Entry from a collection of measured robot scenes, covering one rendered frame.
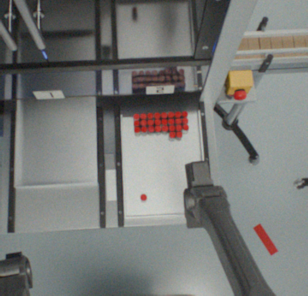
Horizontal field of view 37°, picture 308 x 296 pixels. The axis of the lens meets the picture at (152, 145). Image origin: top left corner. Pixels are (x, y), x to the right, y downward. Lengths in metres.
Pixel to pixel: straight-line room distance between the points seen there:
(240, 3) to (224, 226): 0.47
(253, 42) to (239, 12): 0.57
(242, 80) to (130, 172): 0.46
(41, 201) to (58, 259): 0.90
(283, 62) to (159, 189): 0.59
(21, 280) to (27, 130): 0.71
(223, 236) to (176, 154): 0.67
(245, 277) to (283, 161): 1.74
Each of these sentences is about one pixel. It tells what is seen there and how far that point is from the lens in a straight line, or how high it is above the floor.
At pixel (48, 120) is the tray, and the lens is 1.56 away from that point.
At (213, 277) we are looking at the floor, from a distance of 2.36.
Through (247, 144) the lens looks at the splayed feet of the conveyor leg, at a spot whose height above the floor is 0.11.
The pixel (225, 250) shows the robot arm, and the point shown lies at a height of 1.50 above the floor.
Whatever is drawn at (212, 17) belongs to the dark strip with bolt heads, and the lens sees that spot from 1.07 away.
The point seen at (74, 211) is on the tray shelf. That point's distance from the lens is 1.48.
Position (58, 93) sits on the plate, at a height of 1.03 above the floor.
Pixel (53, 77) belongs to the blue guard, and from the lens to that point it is 1.32.
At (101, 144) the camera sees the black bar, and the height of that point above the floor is 0.90.
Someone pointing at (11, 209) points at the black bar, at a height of 0.90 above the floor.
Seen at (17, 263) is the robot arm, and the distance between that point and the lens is 1.00.
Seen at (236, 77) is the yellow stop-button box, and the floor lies 1.03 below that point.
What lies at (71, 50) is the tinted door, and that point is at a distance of 1.19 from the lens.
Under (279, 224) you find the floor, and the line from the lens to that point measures 2.44.
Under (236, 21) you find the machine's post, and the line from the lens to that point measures 1.09.
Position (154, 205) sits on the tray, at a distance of 1.46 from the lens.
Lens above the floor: 2.33
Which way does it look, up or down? 75 degrees down
